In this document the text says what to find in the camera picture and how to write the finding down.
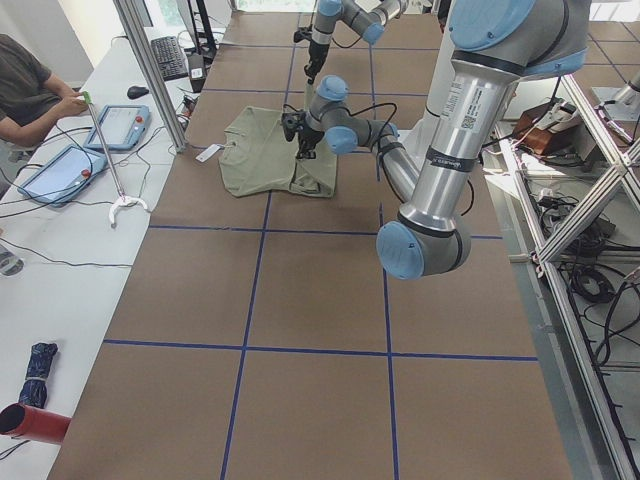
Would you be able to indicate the far blue teach pendant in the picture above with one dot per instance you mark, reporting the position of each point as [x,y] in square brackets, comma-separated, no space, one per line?
[121,125]

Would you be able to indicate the white paper clothing tag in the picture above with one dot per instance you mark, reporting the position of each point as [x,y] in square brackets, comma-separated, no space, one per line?
[209,152]

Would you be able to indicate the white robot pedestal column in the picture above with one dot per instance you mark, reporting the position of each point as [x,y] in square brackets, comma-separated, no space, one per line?
[419,137]

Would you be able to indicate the green long-sleeve shirt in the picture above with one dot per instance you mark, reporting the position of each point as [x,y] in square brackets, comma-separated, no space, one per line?
[257,158]

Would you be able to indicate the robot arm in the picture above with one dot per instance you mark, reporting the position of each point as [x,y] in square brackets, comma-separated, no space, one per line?
[496,44]
[368,25]

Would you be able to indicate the red cylinder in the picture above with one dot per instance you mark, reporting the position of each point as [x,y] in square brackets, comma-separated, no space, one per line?
[31,423]

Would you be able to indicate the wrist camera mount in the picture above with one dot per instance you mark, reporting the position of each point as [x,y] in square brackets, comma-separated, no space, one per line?
[292,124]
[302,34]

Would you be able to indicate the near blue teach pendant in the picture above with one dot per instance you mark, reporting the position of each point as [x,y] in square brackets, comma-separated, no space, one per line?
[63,177]

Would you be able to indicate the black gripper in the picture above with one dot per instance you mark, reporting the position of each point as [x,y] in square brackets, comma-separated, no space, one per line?
[316,53]
[306,135]

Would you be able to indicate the black keyboard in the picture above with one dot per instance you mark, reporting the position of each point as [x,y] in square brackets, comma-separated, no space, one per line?
[169,57]

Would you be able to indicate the white reacher grabber stick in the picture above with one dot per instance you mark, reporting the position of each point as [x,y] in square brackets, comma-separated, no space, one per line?
[123,200]

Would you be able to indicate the black computer mouse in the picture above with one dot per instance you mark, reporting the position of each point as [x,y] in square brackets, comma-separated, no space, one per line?
[135,92]

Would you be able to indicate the blue teach pendant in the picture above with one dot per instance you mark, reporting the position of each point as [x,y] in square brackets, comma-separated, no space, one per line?
[121,125]
[63,177]

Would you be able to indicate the black labelled box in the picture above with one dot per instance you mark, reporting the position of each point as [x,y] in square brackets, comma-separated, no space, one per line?
[196,71]

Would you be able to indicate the seated person in dark shirt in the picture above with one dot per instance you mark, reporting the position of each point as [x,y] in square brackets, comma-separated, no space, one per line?
[33,98]

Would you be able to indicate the folded dark blue umbrella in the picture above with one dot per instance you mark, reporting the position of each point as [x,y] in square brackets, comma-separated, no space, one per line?
[34,390]

